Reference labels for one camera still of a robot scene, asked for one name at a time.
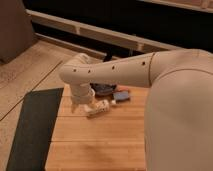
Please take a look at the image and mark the white plastic bottle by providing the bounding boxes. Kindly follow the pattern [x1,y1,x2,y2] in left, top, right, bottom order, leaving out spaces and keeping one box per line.
[84,100,110,116]

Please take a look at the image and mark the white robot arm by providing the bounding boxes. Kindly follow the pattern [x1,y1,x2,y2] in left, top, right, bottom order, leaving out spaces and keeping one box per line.
[60,49,213,171]

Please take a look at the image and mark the dark ceramic bowl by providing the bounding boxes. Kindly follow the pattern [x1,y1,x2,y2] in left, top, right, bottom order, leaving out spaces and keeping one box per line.
[91,83,117,96]

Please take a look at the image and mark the small orange object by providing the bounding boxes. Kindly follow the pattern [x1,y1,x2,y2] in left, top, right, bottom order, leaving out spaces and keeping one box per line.
[116,87,130,92]

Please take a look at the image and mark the blue sponge block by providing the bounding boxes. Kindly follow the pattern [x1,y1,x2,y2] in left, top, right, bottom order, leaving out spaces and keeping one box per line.
[113,91,130,101]

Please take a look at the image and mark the dark grey floor mat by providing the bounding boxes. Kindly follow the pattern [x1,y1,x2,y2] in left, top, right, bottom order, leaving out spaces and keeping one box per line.
[6,88,63,171]

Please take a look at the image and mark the brown upholstered furniture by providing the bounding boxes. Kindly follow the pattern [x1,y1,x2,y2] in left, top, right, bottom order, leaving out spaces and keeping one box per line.
[0,0,37,63]

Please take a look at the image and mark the white window rail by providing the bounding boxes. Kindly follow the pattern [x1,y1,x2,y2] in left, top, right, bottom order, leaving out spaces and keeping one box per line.
[26,9,179,53]

